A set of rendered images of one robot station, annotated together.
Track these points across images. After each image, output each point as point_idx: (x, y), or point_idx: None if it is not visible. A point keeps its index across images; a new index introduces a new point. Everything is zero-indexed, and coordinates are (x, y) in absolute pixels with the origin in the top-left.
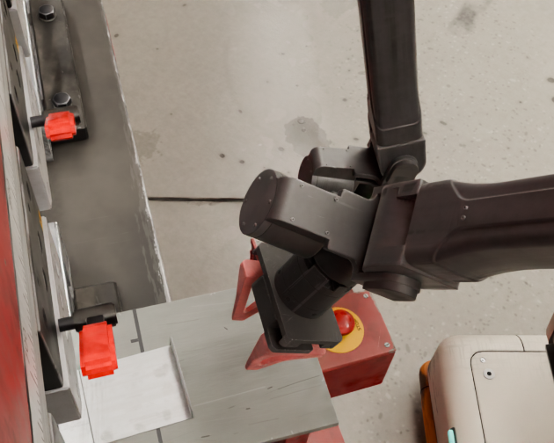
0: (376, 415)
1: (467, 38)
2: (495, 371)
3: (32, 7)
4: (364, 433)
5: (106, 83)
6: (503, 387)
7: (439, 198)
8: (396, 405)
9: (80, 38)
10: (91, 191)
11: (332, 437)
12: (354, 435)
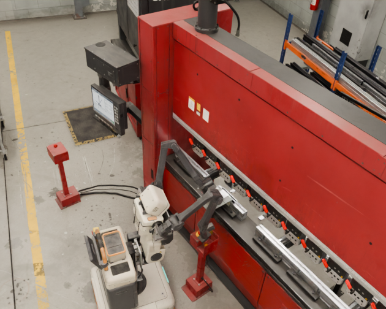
0: (181, 305)
1: None
2: (161, 294)
3: (280, 257)
4: (183, 300)
5: (257, 250)
6: (158, 291)
7: (197, 173)
8: (177, 308)
9: (268, 258)
10: (245, 231)
11: (190, 295)
12: (185, 298)
